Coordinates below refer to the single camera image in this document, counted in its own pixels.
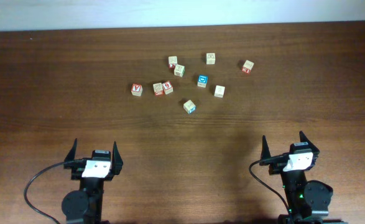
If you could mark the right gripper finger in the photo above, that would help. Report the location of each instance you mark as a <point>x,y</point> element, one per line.
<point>265,153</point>
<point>303,138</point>

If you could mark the number 1 wooden block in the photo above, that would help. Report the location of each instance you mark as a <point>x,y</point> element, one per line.
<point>189,106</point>

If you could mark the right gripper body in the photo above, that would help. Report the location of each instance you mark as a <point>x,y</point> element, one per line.
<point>277,165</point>

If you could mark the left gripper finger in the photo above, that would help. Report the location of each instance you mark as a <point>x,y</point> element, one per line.
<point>71,154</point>
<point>116,157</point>

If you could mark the letter K wooden block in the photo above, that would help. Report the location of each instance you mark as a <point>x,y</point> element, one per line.
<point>179,70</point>

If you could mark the green sided far block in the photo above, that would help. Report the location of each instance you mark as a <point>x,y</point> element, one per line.
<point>210,58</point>

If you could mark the red sided block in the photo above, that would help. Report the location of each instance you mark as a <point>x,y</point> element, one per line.
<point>247,66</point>

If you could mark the green sided wooden block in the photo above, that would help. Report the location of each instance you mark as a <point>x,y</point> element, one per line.
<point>219,91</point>

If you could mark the snail picture wooden block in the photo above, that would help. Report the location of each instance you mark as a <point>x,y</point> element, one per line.
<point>158,89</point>

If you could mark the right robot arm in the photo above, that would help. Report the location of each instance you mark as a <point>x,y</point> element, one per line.
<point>307,201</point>

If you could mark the red letter A block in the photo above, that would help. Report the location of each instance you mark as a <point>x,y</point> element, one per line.
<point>136,89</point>

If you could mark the letter E wooden block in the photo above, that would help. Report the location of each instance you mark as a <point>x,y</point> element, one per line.
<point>172,61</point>

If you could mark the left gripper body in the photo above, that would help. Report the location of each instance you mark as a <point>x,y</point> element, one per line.
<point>76,171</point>

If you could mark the blue letter D block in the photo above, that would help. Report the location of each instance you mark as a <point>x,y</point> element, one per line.
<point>202,81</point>

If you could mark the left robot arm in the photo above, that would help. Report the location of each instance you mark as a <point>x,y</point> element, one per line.
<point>84,206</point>

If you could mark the red number 6 block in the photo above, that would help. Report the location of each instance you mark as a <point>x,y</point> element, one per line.
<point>167,87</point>

